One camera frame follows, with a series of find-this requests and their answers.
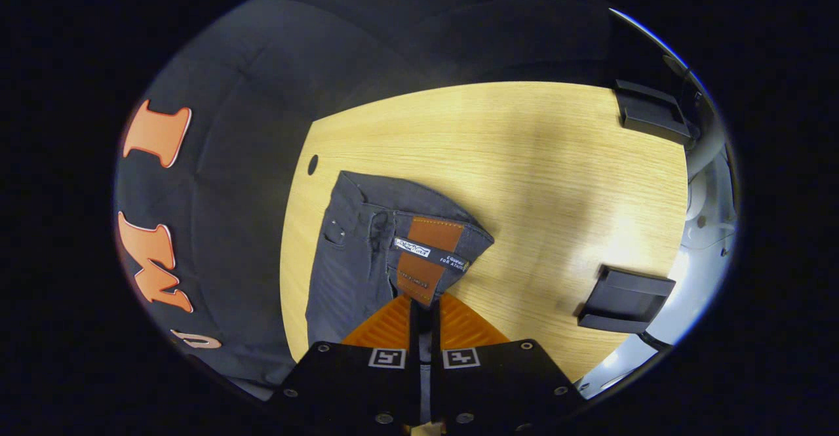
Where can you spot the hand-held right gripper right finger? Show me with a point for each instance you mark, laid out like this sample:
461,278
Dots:
438,383

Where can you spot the white equipment base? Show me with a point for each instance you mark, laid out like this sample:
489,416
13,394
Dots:
704,239

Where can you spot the dark grey jeans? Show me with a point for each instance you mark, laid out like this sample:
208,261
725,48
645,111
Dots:
354,272

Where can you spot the black plastic holder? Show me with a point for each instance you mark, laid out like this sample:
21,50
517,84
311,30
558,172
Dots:
626,298
649,111

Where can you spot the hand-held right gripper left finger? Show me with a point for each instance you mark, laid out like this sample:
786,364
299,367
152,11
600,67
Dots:
411,383

